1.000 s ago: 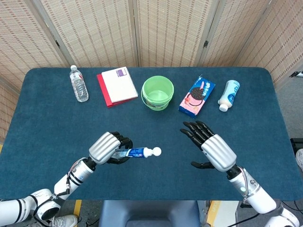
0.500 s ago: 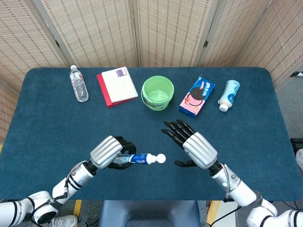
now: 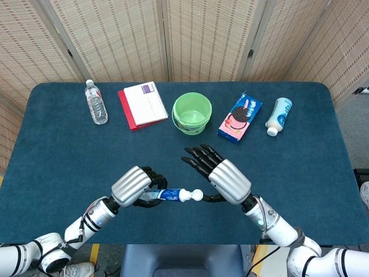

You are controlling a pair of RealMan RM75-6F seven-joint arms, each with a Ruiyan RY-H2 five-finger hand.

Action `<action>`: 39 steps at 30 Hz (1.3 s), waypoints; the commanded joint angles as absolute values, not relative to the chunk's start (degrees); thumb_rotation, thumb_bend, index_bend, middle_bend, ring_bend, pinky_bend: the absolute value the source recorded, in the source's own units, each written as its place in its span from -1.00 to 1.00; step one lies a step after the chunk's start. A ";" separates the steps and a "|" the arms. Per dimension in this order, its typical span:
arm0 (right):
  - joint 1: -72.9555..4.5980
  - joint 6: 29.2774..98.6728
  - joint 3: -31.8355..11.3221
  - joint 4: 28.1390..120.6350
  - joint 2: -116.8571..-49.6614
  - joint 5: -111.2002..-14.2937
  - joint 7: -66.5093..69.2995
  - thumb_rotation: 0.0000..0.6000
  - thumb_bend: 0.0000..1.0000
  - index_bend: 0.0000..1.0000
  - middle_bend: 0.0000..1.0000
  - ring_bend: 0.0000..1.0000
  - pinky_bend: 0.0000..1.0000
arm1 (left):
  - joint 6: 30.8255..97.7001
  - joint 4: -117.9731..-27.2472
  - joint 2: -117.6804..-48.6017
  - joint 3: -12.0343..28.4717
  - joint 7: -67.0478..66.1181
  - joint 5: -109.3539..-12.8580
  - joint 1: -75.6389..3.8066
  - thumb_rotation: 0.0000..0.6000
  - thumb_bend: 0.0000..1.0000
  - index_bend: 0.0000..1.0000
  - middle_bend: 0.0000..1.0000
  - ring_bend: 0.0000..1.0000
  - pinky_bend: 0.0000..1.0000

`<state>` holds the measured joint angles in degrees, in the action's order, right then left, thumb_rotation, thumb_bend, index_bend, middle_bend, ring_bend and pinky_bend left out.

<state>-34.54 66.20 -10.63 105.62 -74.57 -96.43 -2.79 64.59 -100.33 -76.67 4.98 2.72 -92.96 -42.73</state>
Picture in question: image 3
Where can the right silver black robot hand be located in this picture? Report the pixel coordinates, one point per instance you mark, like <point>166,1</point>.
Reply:
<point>230,181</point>

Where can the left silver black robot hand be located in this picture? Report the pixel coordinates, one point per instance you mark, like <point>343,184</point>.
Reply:
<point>131,186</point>

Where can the blue and white toothpaste tube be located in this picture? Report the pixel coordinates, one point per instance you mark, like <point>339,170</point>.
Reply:
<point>173,195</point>

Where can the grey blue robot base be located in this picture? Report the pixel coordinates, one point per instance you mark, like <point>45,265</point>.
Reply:
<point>181,259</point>

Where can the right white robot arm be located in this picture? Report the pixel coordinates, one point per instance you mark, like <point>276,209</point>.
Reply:
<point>279,228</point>

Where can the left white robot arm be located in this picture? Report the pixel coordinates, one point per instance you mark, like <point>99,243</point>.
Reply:
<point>86,222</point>

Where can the blue cookie box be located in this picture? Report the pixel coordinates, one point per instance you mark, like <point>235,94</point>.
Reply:
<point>239,121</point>

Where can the blue felt table cover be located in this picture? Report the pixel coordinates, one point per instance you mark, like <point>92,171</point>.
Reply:
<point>72,161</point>

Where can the red folder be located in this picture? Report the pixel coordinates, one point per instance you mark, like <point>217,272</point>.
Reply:
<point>124,108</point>

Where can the green plastic bucket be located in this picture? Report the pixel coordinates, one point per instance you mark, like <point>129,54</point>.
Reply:
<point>191,114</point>

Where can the white blue lotion bottle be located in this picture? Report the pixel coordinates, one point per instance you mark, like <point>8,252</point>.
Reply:
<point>279,115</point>

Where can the white spiral notebook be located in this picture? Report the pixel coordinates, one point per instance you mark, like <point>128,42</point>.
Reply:
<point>147,104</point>

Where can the clear plastic water bottle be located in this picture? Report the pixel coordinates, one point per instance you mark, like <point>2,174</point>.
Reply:
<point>97,106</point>

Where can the white sneaker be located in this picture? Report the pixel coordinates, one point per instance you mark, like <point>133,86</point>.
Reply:
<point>78,269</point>

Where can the black screen hinge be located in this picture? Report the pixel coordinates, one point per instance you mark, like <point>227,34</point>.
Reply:
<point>69,52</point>
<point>250,53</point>

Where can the black box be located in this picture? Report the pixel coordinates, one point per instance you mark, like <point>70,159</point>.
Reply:
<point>361,176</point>

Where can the grey shoe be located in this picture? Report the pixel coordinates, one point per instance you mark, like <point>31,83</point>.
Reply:
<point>365,194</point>

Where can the bamboo folding screen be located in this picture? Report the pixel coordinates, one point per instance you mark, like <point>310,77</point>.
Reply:
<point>129,37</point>

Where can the grey black device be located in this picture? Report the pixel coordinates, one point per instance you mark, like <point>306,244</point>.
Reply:
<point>361,90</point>

